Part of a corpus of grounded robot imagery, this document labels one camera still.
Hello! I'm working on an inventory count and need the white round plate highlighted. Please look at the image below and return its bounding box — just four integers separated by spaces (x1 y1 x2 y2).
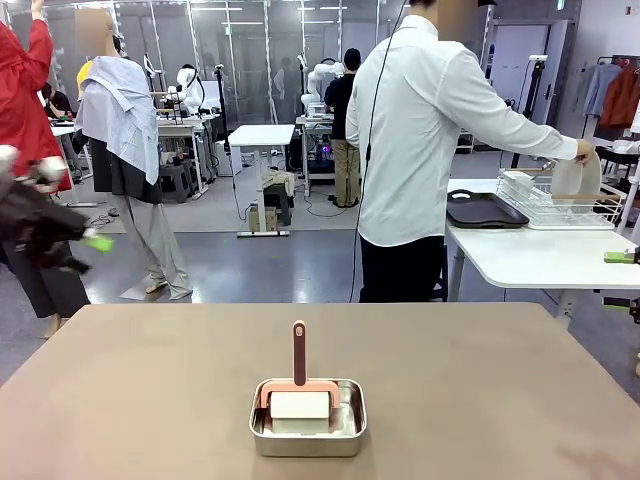
551 148 602 207

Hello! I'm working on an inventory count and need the dark brown serving tray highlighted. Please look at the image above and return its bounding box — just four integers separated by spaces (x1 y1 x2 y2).
445 188 531 231

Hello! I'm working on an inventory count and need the person's right forearm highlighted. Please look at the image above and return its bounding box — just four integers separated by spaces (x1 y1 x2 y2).
499 110 581 162

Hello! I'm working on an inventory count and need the person's right hand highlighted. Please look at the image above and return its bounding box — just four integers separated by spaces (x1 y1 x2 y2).
574 138 597 169

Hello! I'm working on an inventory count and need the white side table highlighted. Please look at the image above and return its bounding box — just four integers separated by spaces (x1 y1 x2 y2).
443 178 640 331

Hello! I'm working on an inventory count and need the grey plastic stool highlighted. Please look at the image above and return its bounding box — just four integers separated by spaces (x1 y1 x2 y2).
159 162 199 204

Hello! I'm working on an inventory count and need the black cart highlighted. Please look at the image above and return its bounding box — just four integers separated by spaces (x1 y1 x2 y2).
592 144 640 176

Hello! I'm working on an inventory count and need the white cutlery holder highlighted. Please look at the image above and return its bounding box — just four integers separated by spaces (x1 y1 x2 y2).
499 169 535 195

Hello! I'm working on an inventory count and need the mannequin in striped shirt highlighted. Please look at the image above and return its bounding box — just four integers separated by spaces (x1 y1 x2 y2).
74 9 194 301

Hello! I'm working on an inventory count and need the white background workbench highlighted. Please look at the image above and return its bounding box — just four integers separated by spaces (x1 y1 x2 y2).
157 112 221 201

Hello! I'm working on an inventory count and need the seated person in black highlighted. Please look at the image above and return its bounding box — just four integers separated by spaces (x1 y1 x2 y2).
39 82 74 119

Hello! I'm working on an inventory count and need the orange hanging jacket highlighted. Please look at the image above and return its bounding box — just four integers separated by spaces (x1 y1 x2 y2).
597 63 640 130

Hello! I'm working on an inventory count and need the mannequin in red coat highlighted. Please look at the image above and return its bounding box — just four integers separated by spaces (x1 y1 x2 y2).
0 0 92 341

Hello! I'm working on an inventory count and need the cardboard box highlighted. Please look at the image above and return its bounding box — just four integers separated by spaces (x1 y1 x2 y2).
248 204 279 234

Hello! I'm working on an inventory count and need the grey-blue hanging shirt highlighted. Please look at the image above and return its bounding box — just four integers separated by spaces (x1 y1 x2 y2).
581 62 624 117

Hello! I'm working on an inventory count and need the white standing desk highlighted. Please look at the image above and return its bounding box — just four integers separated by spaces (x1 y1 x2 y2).
227 123 297 239

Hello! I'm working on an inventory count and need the tripod stand with device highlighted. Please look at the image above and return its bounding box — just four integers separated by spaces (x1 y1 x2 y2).
510 54 550 170

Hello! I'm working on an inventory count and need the pink lint roller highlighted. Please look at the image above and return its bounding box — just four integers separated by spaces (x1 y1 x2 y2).
263 319 344 422

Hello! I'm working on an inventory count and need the man in white shirt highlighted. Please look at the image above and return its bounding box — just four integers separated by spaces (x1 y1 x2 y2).
344 0 599 304

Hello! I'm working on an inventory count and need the standing person in black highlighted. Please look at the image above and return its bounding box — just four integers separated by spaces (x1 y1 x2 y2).
323 47 370 209

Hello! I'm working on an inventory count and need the rectangular steel container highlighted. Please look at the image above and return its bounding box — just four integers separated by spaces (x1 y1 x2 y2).
248 378 369 459

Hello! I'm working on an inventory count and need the white wire dish rack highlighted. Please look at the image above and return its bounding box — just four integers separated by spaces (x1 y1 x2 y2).
496 167 626 231

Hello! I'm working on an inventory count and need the black tether cable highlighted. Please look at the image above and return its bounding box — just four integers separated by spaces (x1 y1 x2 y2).
348 0 409 304

